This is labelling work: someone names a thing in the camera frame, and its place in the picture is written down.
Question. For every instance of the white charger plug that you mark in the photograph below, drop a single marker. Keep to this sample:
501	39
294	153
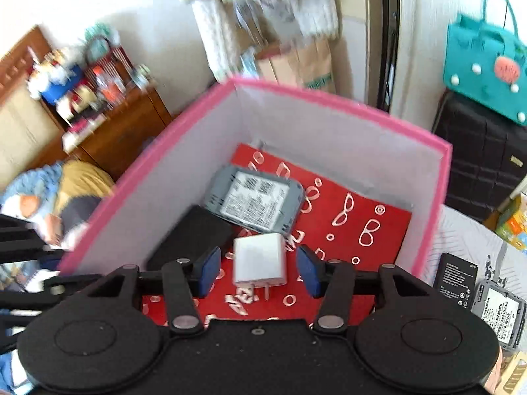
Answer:
259	260

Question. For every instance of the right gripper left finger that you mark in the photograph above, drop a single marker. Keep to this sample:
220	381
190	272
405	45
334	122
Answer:
185	280

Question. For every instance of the brown wooden dresser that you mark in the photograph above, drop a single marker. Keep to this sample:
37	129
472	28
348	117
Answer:
31	136

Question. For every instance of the black suitcase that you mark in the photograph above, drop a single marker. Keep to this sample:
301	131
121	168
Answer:
488	155

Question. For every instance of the white fluffy bathrobe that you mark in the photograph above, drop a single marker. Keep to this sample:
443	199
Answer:
229	27

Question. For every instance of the black flat battery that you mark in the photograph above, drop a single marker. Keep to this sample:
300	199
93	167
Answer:
456	279

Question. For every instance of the red patterned box liner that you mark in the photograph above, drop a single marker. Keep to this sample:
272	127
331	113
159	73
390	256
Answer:
335	222

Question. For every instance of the grey wifi router device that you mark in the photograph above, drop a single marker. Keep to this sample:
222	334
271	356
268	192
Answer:
257	201

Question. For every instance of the teal felt handbag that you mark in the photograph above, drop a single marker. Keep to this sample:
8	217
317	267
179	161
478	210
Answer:
487	64

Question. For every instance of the brown paper shopping bag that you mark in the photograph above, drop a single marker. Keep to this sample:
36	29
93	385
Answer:
302	63

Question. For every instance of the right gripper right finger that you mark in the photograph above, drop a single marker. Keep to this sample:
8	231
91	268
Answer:
331	281

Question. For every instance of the blue container with clutter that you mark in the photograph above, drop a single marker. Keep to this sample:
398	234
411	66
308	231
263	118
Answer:
82	82

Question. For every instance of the black power bank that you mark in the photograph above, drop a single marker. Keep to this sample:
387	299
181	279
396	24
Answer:
197	232

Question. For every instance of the pink cardboard storage box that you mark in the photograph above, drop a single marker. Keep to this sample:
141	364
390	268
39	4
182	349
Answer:
374	186

